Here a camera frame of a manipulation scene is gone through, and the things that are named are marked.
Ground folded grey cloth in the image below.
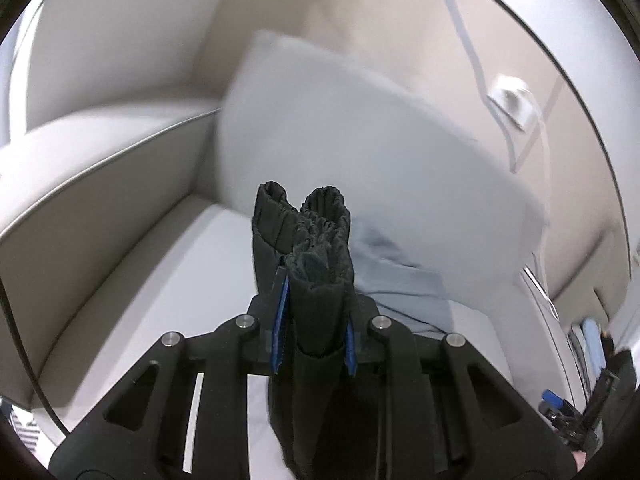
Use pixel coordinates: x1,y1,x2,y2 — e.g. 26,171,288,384
350,225,453,337

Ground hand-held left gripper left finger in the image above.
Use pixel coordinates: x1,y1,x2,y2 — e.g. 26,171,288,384
47,265,291,480

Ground white cable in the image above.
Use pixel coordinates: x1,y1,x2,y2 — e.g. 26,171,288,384
521,264,560,320

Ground light blue cloth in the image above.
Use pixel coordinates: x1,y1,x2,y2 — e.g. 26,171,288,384
570,316,604,377

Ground white wall socket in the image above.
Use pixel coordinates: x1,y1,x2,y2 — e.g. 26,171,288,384
486,74,544,132

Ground wall cable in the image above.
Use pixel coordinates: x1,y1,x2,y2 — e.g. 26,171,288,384
434,0,522,172

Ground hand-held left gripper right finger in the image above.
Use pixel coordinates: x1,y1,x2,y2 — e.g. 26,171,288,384
345,295,578,480

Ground black pants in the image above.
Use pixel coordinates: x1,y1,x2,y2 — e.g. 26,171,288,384
250,180,388,480

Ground light grey sofa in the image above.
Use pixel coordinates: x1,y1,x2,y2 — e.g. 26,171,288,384
0,0,601,480

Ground thin black cable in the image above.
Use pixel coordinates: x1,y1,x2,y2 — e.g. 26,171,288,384
440,0,632,266
0,277,70,437

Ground grey pillow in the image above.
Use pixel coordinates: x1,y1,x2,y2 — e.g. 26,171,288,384
215,30,549,311

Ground striped floor mat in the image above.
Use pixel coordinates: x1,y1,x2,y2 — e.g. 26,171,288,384
7,400,43,456

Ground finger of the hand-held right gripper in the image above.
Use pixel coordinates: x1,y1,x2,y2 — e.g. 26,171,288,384
541,389,587,445

